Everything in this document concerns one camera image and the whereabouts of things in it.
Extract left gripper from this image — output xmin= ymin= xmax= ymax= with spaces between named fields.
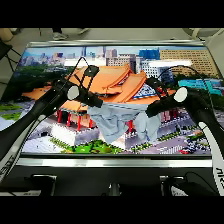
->
xmin=78 ymin=88 xmax=104 ymax=109

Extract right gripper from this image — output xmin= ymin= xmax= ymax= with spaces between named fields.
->
xmin=145 ymin=97 xmax=176 ymax=119

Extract light blue shirt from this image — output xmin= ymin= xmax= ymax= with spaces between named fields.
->
xmin=87 ymin=101 xmax=162 ymax=145

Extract person's legs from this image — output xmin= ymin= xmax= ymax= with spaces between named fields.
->
xmin=51 ymin=27 xmax=91 ymax=42

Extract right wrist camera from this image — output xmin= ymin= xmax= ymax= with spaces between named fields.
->
xmin=145 ymin=76 xmax=168 ymax=100

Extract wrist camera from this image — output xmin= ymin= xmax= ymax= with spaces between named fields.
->
xmin=78 ymin=65 xmax=100 ymax=98
xmin=145 ymin=76 xmax=168 ymax=100

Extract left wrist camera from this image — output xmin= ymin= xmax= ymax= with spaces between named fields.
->
xmin=78 ymin=65 xmax=100 ymax=98

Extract black cable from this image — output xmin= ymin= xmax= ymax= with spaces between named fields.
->
xmin=61 ymin=55 xmax=91 ymax=85
xmin=157 ymin=64 xmax=216 ymax=118

